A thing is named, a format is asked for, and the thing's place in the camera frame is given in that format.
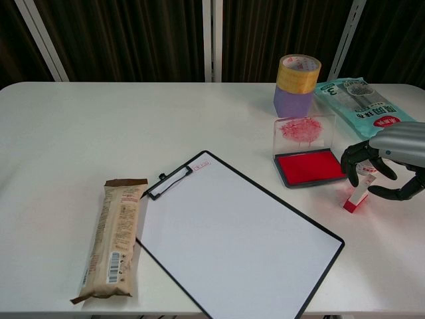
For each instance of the teal cloth package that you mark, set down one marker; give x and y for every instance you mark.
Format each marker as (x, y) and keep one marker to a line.
(358, 106)

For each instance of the dark curtain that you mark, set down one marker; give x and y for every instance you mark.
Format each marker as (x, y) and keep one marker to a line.
(133, 40)

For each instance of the white paper sheet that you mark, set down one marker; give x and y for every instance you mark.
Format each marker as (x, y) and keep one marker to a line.
(232, 232)

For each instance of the red white stamp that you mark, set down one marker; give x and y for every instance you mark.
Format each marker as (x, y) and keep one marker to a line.
(357, 199)

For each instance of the black clipboard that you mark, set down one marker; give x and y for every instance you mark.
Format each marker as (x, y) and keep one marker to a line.
(161, 175)

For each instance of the white frame post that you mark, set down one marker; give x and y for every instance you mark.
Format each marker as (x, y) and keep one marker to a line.
(212, 40)
(345, 40)
(43, 43)

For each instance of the yellow tape roll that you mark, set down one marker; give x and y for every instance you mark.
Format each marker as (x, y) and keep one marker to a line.
(295, 79)

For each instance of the red ink pad clear lid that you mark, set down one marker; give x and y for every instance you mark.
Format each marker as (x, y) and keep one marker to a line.
(308, 167)

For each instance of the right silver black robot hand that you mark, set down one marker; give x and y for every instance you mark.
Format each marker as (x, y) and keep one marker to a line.
(405, 143)

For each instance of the brown snack package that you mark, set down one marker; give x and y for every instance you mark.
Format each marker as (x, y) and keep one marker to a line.
(113, 239)

